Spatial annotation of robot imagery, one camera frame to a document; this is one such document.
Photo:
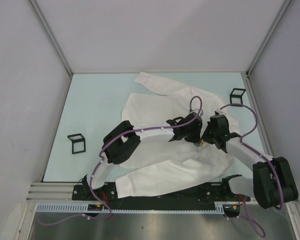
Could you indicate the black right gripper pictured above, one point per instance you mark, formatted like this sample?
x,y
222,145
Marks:
x,y
205,137

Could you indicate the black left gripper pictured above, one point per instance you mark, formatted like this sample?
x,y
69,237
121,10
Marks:
x,y
197,138

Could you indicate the white button-up shirt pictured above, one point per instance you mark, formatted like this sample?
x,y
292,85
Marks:
x,y
170,166

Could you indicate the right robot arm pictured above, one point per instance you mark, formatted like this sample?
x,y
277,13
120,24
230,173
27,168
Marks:
x,y
272,183

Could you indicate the black display box right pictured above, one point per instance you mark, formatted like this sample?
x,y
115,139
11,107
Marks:
x,y
236,96

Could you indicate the black display box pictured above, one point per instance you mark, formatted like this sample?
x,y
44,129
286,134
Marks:
x,y
236,96
78,143

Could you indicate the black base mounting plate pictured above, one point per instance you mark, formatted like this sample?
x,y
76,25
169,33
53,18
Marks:
x,y
206,192

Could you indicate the black display box left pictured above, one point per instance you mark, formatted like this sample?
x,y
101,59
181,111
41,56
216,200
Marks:
x,y
78,143

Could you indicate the white slotted cable duct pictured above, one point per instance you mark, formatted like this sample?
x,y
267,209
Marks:
x,y
94,208

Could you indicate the aluminium frame rail right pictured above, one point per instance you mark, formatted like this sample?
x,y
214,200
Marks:
x,y
269,35

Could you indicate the aluminium frame rail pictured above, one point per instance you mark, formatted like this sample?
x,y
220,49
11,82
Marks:
x,y
269,35
39,15

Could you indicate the aluminium frame rail left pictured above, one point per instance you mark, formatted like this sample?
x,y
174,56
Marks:
x,y
39,15

